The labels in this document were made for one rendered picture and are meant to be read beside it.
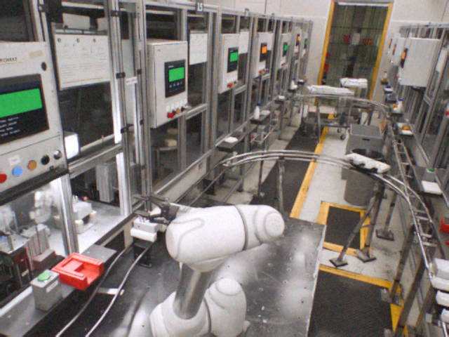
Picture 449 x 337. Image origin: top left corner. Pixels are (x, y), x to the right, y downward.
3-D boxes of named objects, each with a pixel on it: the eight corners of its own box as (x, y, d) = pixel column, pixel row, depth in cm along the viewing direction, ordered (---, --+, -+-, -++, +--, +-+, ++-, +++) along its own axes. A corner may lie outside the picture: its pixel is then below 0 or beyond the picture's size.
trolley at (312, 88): (302, 137, 655) (310, 86, 616) (297, 129, 707) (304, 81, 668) (348, 140, 655) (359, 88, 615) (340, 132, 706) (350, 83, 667)
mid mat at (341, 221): (371, 260, 318) (371, 259, 317) (310, 245, 334) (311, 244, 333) (369, 210, 405) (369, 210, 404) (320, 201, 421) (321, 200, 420)
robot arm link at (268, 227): (260, 200, 111) (222, 206, 106) (290, 197, 94) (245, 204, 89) (266, 241, 110) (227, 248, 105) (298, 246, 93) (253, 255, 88)
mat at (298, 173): (292, 238, 343) (292, 237, 342) (236, 225, 360) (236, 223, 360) (333, 114, 850) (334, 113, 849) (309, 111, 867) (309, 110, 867)
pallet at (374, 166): (342, 165, 316) (344, 154, 312) (351, 162, 325) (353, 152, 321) (379, 179, 291) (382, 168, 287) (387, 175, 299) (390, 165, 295)
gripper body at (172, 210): (183, 218, 161) (165, 214, 164) (183, 203, 158) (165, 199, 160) (175, 227, 155) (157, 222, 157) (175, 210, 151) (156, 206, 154)
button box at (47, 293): (47, 311, 129) (42, 286, 124) (30, 305, 131) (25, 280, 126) (63, 297, 136) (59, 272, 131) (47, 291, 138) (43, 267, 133)
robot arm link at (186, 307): (206, 339, 143) (153, 356, 135) (196, 302, 153) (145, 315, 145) (257, 238, 89) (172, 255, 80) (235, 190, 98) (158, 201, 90)
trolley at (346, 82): (362, 128, 736) (372, 82, 697) (334, 126, 746) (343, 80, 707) (357, 119, 812) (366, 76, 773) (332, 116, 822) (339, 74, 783)
